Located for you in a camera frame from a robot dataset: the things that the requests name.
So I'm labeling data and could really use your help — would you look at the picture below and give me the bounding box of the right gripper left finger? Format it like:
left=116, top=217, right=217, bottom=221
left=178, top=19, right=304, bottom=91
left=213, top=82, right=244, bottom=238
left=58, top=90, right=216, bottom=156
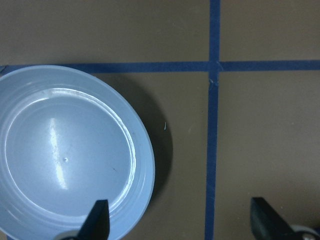
left=77, top=199, right=110, bottom=240

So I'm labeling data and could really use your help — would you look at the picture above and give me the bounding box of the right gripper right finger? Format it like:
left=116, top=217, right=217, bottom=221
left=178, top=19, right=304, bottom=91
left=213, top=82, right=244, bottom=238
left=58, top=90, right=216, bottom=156
left=250, top=197, right=303, bottom=240

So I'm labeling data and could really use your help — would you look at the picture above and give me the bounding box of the blue plate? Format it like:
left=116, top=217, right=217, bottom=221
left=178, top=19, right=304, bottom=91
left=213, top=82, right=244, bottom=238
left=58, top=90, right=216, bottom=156
left=0, top=65, right=155, bottom=240

